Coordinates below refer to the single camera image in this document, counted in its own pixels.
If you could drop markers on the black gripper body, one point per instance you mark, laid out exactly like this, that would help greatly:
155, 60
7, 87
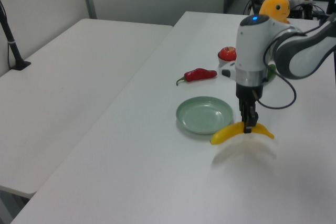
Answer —
246, 91

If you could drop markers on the red chili pepper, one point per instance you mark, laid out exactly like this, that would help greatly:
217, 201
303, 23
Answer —
199, 74

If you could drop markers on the red apple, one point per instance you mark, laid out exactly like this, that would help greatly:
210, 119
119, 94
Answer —
228, 53

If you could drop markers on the black pole with base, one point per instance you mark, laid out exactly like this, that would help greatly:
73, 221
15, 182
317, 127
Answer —
22, 64

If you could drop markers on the yellow plastic banana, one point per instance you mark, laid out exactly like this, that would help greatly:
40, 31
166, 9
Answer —
228, 132

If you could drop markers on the white side table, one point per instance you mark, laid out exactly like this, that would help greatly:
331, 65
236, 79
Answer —
65, 90

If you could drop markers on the pale green plastic plate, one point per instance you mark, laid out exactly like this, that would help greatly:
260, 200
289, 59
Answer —
203, 115

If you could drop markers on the black camera stand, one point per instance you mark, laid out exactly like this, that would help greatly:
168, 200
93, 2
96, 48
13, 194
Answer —
331, 3

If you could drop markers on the green cucumber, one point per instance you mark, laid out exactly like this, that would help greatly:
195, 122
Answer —
270, 73

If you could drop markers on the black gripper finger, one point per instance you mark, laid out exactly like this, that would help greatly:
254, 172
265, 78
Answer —
242, 111
252, 116

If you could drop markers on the orange plush toy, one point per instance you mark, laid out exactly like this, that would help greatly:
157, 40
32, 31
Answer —
275, 6

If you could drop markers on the small grey bowl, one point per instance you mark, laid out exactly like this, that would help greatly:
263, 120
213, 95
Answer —
223, 62

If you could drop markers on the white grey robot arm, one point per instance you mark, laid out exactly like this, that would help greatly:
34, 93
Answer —
252, 48

